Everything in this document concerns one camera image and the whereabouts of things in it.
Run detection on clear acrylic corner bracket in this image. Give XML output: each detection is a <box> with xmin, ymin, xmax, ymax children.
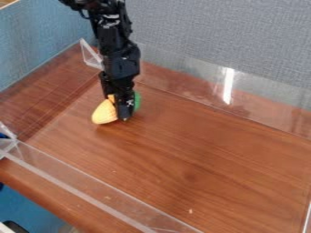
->
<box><xmin>79</xmin><ymin>38</ymin><xmax>103</xmax><ymax>70</ymax></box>

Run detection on clear acrylic front wall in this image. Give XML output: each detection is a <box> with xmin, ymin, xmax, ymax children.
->
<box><xmin>6</xmin><ymin>141</ymin><xmax>204</xmax><ymax>233</ymax></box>

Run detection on clear acrylic left bracket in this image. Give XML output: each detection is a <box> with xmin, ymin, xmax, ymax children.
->
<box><xmin>0</xmin><ymin>121</ymin><xmax>19</xmax><ymax>160</ymax></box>

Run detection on clear acrylic back wall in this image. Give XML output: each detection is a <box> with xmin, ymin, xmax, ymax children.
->
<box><xmin>139</xmin><ymin>44</ymin><xmax>311</xmax><ymax>140</ymax></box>

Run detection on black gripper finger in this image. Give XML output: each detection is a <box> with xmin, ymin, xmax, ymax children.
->
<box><xmin>99</xmin><ymin>72</ymin><xmax>115</xmax><ymax>96</ymax></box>
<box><xmin>115</xmin><ymin>85</ymin><xmax>135</xmax><ymax>121</ymax></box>

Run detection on clear acrylic wall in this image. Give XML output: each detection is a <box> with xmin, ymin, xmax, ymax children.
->
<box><xmin>6</xmin><ymin>141</ymin><xmax>204</xmax><ymax>233</ymax></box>
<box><xmin>139</xmin><ymin>44</ymin><xmax>311</xmax><ymax>140</ymax></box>

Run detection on yellow green toy corn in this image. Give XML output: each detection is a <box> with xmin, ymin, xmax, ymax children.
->
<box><xmin>91</xmin><ymin>92</ymin><xmax>142</xmax><ymax>125</ymax></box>

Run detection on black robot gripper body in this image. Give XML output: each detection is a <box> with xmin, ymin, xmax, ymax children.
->
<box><xmin>59</xmin><ymin>0</ymin><xmax>142</xmax><ymax>89</ymax></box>

